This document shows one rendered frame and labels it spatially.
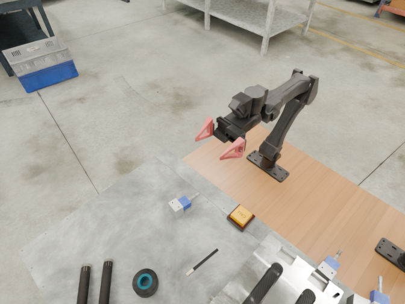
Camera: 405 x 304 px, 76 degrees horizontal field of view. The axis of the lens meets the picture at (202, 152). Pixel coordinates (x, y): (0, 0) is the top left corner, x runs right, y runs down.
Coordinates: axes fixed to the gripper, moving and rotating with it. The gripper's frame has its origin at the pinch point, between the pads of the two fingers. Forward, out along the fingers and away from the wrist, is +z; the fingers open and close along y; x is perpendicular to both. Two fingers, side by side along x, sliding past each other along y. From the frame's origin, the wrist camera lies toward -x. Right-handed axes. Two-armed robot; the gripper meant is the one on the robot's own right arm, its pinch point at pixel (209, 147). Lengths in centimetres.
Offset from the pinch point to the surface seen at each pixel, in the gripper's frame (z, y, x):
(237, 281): 11.4, 24.6, 31.6
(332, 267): -16, 42, 36
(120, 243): 31, -14, 40
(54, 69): -24, -275, 103
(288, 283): 0.7, 35.4, 31.3
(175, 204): 7.5, -10.2, 34.6
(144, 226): 20.5, -13.8, 39.8
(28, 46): -17, -315, 88
